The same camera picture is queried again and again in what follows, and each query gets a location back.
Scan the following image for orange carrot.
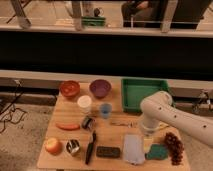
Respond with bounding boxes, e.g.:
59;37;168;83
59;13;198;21
55;123;80;131

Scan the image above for white plastic cup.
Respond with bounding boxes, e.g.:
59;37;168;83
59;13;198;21
77;95;92;114

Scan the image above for metal fork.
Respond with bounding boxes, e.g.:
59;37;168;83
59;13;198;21
110;121;137;128

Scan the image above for black sponge block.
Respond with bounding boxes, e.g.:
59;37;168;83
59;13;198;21
96;146;120;158

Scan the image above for purple bowl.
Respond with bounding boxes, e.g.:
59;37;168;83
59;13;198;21
89;79;111;98

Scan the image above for upright metal can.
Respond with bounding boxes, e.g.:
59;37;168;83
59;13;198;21
66;139;80;156

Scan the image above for black cables on floor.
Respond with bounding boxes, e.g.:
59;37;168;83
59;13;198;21
0;79;28;134

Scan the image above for green sponge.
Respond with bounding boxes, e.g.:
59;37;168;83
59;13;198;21
145;144;168;160

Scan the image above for red yellow apple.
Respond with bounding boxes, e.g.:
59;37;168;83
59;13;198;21
45;138;62;155

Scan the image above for green plastic tray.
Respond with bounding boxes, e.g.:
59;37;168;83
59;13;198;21
121;78;170;113

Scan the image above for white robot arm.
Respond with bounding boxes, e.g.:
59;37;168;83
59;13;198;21
138;91;213;148

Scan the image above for black handled knife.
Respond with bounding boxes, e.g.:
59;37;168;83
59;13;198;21
85;131;97;165

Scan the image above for red bowl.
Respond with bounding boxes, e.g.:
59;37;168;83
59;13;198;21
59;80;80;98

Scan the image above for tipped metal can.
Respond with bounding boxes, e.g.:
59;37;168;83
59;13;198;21
81;116;95;131

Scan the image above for blue plastic cup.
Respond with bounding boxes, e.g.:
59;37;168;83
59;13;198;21
99;103;112;119

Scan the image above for green box in background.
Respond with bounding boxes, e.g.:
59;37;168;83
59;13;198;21
82;16;106;26

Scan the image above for seated person in background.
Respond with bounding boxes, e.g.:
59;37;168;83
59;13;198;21
121;0;162;28

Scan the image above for bunch of dark grapes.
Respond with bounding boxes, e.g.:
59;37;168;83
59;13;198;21
164;132;184;165

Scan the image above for light blue towel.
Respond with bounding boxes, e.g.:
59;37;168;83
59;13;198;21
123;134;145;165

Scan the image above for yellow banana pieces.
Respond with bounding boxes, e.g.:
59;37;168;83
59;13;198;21
157;123;170;131

